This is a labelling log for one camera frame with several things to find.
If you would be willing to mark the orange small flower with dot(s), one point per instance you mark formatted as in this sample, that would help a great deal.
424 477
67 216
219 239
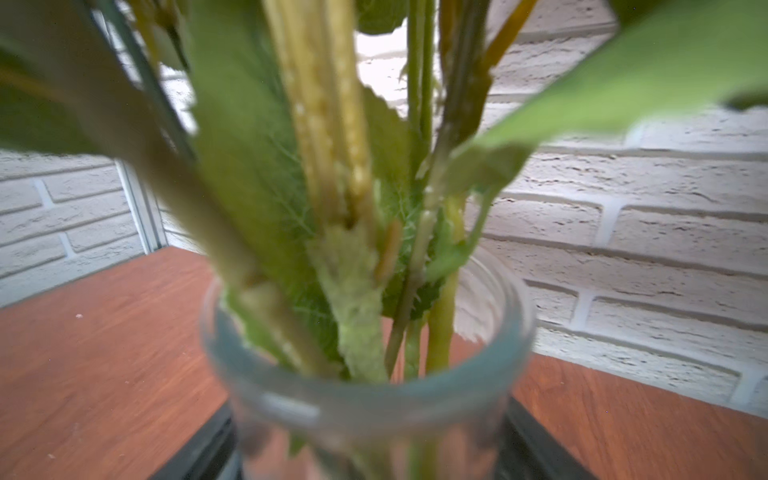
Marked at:
314 42

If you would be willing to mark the clear ribbed glass vase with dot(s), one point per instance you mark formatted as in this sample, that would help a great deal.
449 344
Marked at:
443 426

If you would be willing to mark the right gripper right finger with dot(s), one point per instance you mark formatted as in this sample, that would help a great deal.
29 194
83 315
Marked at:
528 451

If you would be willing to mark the orange sunflower stem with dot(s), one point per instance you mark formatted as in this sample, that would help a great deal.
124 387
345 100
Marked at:
190 94

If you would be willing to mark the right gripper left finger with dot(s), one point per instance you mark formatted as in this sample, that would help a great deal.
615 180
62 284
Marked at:
211 453

